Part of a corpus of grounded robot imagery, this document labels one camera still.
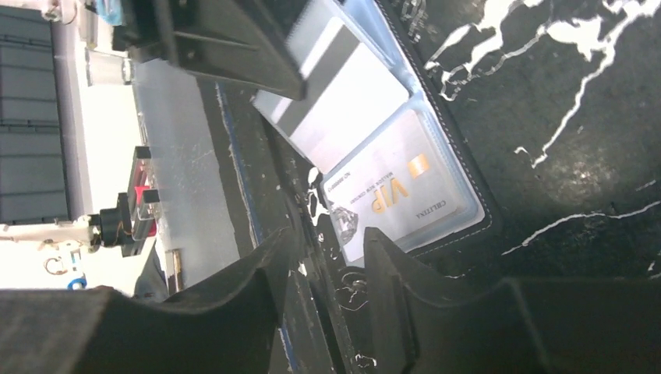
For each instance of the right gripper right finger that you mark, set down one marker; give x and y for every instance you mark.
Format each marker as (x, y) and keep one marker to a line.
(423, 322)

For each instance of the black leather card holder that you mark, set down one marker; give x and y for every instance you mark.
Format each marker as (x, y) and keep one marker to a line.
(374, 23)

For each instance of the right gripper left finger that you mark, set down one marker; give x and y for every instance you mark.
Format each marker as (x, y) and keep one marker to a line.
(223, 324)

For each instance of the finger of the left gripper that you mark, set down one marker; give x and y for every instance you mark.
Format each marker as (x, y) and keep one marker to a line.
(236, 41)

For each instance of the smartphone with gold edge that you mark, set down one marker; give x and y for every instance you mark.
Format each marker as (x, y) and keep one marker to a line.
(173, 271)

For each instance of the white VIP card in sleeve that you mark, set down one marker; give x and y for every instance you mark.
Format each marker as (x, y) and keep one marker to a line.
(398, 182)

